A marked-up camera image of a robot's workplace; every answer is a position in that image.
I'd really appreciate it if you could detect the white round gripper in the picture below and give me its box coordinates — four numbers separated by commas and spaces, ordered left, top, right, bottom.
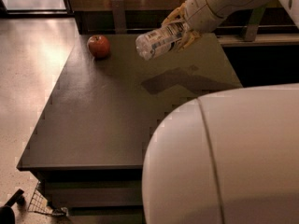
162, 0, 231, 52

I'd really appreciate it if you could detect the clear plastic water bottle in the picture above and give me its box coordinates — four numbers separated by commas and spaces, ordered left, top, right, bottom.
135, 21, 188, 61

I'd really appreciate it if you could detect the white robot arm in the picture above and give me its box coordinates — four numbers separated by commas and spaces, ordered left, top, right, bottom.
142, 83, 299, 224

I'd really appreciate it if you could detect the red apple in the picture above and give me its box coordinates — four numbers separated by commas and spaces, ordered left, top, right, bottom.
87, 35, 110, 59

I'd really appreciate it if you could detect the grey drawer cabinet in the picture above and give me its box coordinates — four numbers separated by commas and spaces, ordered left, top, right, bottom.
17, 34, 241, 224

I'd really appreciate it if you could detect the black object bottom left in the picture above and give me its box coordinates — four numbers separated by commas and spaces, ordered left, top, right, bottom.
0, 189, 25, 224

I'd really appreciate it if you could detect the white wire basket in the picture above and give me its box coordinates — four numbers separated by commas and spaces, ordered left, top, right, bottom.
27, 181, 67, 217

